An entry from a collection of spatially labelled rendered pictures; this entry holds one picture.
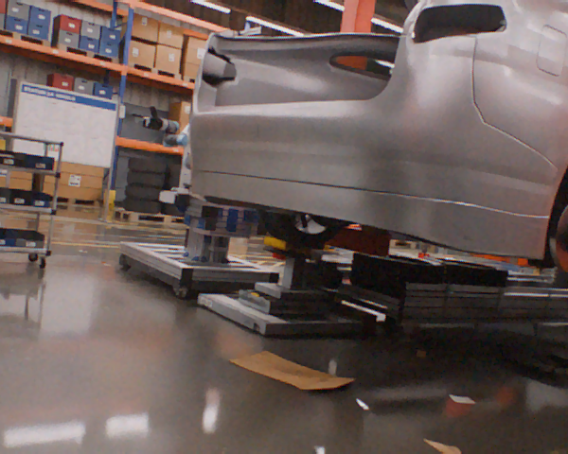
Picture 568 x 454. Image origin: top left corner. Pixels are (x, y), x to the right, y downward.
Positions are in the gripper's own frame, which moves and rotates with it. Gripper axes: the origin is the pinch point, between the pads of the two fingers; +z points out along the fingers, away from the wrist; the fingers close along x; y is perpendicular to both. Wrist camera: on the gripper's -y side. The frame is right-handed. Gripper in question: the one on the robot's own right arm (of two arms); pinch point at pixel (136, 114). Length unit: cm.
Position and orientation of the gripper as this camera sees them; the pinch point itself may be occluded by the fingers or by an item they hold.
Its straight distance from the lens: 453.0
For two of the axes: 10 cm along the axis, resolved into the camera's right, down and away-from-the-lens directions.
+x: -7.2, -2.7, 6.4
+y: -2.4, 9.6, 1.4
